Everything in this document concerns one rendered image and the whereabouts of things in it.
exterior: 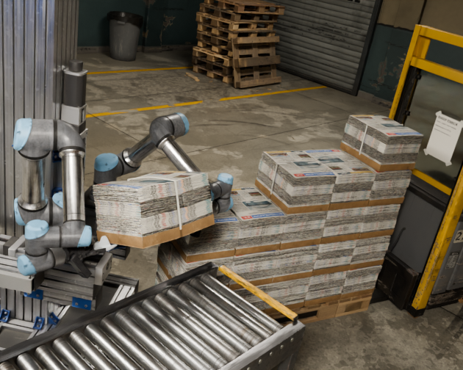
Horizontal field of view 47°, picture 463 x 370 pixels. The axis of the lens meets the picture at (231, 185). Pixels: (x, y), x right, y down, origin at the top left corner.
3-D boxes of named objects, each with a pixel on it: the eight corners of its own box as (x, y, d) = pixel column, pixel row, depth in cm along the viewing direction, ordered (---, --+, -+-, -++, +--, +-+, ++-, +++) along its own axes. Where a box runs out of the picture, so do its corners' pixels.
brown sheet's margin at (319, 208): (253, 184, 324) (255, 178, 322) (293, 182, 337) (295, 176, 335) (286, 214, 294) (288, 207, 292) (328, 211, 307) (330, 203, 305)
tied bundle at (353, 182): (292, 183, 337) (300, 149, 328) (329, 180, 351) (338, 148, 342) (328, 211, 308) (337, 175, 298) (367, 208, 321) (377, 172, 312)
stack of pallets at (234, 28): (234, 66, 1038) (245, -4, 985) (273, 78, 989) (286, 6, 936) (187, 70, 939) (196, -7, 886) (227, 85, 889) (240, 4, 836)
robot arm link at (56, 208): (81, 230, 230) (83, 202, 224) (48, 231, 225) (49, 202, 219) (79, 216, 240) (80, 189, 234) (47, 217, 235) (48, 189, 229)
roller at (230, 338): (170, 296, 226) (175, 285, 226) (251, 360, 199) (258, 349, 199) (162, 295, 222) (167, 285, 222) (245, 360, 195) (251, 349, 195)
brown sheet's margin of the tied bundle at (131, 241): (128, 233, 224) (128, 222, 224) (175, 238, 205) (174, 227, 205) (96, 241, 213) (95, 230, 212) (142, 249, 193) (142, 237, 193)
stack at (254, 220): (149, 311, 330) (164, 191, 297) (303, 284, 385) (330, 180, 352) (171, 354, 300) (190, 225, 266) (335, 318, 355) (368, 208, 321)
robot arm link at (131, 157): (102, 161, 284) (164, 111, 251) (123, 155, 296) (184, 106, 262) (113, 181, 283) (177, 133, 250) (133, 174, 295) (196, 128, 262)
